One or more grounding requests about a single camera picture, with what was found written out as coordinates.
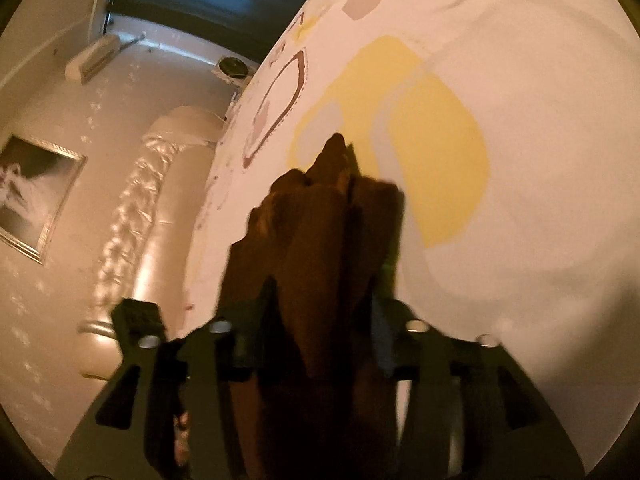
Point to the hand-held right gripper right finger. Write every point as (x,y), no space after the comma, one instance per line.
(382,345)

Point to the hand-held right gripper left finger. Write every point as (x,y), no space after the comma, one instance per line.
(257,330)

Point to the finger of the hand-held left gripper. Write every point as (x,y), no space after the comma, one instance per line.
(136,316)

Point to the brown argyle knit sweater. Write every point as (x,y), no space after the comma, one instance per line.
(320,270)

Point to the tufted cream leather headboard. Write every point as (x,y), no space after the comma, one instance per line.
(165,200)

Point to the white patterned bed sheet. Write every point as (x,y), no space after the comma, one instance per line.
(525,185)

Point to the dark window curtain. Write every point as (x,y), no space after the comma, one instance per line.
(225,0)

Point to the framed black-and-white wall picture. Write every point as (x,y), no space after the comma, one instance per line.
(35,195)

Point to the white wall air conditioner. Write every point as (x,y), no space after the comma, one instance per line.
(92,57)

